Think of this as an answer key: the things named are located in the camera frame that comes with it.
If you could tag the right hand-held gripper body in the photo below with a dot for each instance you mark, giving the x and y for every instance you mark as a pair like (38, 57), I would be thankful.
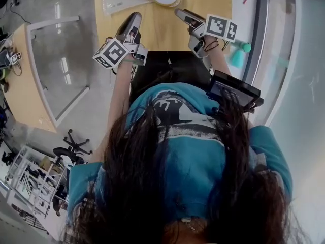
(215, 27)

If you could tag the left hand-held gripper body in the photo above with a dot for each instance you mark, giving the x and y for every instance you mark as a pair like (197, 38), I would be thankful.
(111, 52)

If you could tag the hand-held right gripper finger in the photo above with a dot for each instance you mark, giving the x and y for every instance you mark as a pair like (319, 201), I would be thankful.
(182, 15)
(195, 18)

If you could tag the clear plastic bag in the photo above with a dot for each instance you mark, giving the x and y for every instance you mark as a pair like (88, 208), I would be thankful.
(116, 0)

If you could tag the person's right forearm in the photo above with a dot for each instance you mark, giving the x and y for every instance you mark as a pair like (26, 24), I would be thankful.
(219, 60)

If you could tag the person's left forearm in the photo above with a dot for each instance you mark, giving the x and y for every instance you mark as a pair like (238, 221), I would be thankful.
(119, 93)

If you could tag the teal tassel brush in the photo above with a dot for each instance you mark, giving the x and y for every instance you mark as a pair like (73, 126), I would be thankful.
(237, 56)

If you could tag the person's black trousers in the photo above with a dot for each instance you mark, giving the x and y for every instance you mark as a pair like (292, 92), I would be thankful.
(175, 65)

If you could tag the white-framed glass partition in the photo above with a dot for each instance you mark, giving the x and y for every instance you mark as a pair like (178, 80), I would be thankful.
(58, 60)

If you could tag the black electronic device box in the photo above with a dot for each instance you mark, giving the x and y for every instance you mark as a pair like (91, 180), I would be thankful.
(233, 90)

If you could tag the black white patterned block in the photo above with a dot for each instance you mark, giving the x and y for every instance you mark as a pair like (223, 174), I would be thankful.
(16, 58)

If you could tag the curved wooden desk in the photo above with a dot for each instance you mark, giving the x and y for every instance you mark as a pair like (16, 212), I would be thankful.
(23, 93)

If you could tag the black office chair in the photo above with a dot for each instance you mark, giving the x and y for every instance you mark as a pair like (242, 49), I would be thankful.
(73, 146)

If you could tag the person's teal printed t-shirt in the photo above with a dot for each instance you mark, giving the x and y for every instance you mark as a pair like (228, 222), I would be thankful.
(193, 156)

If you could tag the white metal shelf rack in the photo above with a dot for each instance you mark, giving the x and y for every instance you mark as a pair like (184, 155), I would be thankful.
(33, 179)

